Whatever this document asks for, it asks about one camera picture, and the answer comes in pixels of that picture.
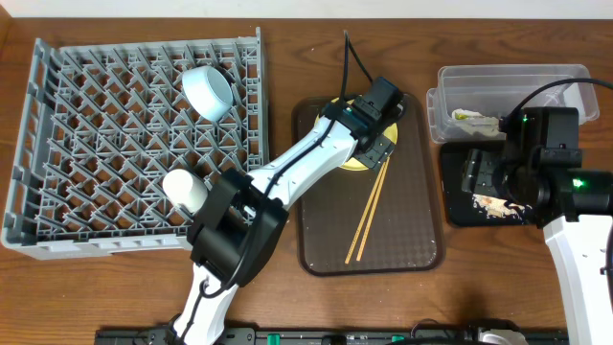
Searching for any yellow round plate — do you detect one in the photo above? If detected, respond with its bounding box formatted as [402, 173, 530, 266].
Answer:
[314, 98, 397, 171]

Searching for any white tissue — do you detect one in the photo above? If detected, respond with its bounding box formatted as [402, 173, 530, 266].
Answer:
[454, 117, 500, 138]

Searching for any light blue bowl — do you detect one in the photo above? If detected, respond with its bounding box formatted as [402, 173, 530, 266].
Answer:
[182, 66, 234, 122]

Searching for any small white cup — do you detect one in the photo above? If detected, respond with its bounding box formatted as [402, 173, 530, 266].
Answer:
[162, 169, 208, 214]

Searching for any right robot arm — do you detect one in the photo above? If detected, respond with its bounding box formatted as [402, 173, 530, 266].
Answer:
[462, 107, 612, 344]

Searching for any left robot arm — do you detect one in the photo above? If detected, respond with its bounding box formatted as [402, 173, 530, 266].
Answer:
[168, 95, 403, 344]

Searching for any grey plastic dishwasher rack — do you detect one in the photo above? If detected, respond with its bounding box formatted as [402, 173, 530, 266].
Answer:
[1, 34, 269, 260]

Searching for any food scraps pile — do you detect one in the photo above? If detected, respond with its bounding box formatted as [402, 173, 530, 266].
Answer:
[472, 195, 532, 220]

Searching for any black rectangular tray bin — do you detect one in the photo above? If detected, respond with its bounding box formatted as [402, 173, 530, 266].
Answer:
[440, 141, 533, 227]

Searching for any clear plastic bin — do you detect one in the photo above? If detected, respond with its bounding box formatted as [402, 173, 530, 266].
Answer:
[426, 64, 590, 144]

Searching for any dark brown serving tray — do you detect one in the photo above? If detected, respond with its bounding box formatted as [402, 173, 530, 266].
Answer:
[296, 94, 444, 277]

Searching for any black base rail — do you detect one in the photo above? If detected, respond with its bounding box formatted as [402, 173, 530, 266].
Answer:
[93, 318, 570, 345]

